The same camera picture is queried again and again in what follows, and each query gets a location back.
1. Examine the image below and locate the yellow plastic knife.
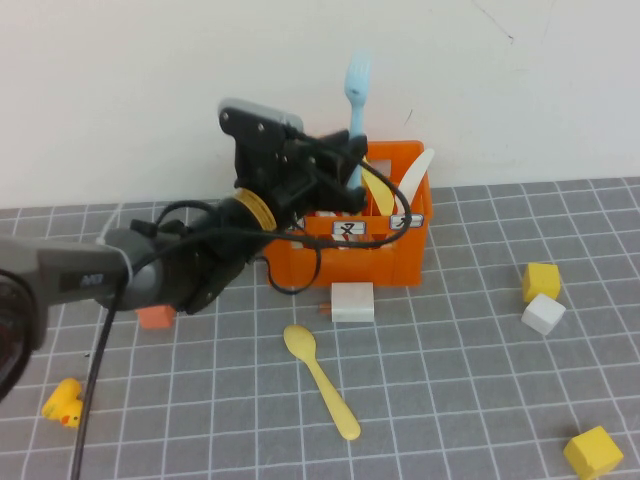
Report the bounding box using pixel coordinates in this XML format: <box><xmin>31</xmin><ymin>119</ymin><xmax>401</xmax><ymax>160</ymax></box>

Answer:
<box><xmin>360</xmin><ymin>159</ymin><xmax>396</xmax><ymax>216</ymax></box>

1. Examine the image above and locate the yellow cube block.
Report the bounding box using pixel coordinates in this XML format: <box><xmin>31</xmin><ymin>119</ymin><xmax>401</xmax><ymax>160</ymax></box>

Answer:
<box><xmin>563</xmin><ymin>425</ymin><xmax>626</xmax><ymax>480</ymax></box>
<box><xmin>522</xmin><ymin>263</ymin><xmax>562</xmax><ymax>304</ymax></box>

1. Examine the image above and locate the white zip tie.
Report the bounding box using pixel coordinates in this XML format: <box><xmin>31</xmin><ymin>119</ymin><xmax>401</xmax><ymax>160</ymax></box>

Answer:
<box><xmin>97</xmin><ymin>204</ymin><xmax>136</xmax><ymax>284</ymax></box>

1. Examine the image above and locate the orange plastic cutlery holder crate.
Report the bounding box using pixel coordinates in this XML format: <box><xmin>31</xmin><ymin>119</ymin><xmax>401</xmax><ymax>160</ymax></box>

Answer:
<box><xmin>263</xmin><ymin>140</ymin><xmax>435</xmax><ymax>289</ymax></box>

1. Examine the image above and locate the white charger plug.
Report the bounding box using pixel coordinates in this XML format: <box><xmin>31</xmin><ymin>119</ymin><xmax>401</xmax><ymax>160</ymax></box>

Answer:
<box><xmin>319</xmin><ymin>282</ymin><xmax>377</xmax><ymax>324</ymax></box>

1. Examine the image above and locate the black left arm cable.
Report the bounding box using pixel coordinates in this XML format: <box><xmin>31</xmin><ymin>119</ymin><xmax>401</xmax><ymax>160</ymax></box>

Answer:
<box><xmin>69</xmin><ymin>158</ymin><xmax>414</xmax><ymax>480</ymax></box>

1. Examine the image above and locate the orange cube block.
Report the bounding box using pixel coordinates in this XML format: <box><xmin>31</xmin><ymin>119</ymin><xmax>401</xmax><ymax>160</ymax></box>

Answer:
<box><xmin>135</xmin><ymin>305</ymin><xmax>176</xmax><ymax>330</ymax></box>

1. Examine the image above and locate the yellow rubber duck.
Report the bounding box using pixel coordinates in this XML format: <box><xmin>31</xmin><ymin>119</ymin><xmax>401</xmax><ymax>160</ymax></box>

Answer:
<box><xmin>41</xmin><ymin>378</ymin><xmax>84</xmax><ymax>430</ymax></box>

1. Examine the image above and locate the white cube block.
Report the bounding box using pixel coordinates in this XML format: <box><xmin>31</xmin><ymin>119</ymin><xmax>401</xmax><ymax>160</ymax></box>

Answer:
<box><xmin>521</xmin><ymin>293</ymin><xmax>567</xmax><ymax>337</ymax></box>

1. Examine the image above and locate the light blue plastic fork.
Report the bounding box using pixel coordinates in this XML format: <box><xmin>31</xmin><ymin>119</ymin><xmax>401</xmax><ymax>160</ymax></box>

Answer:
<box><xmin>343</xmin><ymin>48</ymin><xmax>374</xmax><ymax>191</ymax></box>

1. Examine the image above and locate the cream white plastic knife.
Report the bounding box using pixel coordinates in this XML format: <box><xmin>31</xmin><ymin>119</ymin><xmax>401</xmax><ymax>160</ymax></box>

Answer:
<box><xmin>397</xmin><ymin>148</ymin><xmax>435</xmax><ymax>206</ymax></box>

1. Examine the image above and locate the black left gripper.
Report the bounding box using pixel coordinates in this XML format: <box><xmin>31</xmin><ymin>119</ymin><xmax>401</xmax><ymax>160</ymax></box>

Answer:
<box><xmin>234</xmin><ymin>128</ymin><xmax>370</xmax><ymax>222</ymax></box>

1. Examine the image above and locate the yellow plastic spoon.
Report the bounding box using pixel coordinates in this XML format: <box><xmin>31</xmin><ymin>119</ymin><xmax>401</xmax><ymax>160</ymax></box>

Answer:
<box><xmin>283</xmin><ymin>324</ymin><xmax>362</xmax><ymax>442</ymax></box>

